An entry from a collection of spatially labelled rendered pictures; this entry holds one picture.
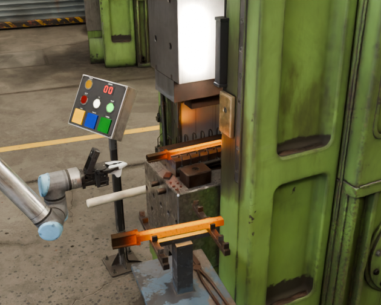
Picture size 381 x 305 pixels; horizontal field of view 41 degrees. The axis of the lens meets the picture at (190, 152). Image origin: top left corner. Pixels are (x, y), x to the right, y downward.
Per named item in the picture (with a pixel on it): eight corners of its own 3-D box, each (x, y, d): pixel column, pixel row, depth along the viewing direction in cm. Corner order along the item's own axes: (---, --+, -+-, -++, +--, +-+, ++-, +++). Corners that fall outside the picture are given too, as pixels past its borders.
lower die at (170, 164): (175, 177, 229) (175, 160, 225) (158, 159, 245) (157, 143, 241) (254, 158, 246) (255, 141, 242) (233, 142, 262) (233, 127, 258)
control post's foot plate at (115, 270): (111, 279, 306) (110, 267, 302) (100, 258, 323) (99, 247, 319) (145, 268, 314) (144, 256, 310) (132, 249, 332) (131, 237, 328)
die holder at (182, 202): (179, 278, 234) (177, 195, 215) (147, 236, 265) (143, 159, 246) (279, 245, 257) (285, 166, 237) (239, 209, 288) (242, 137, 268)
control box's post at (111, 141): (120, 266, 316) (107, 102, 269) (118, 263, 319) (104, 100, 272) (126, 264, 318) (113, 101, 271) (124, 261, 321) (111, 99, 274)
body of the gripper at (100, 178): (104, 177, 226) (78, 183, 221) (103, 160, 222) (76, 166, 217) (110, 184, 220) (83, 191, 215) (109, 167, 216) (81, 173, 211)
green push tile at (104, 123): (107, 134, 258) (111, 119, 258) (96, 130, 262) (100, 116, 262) (109, 134, 259) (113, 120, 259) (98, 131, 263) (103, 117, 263)
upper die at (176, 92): (173, 103, 214) (173, 81, 209) (155, 89, 230) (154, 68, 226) (257, 88, 230) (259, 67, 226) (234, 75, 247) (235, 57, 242)
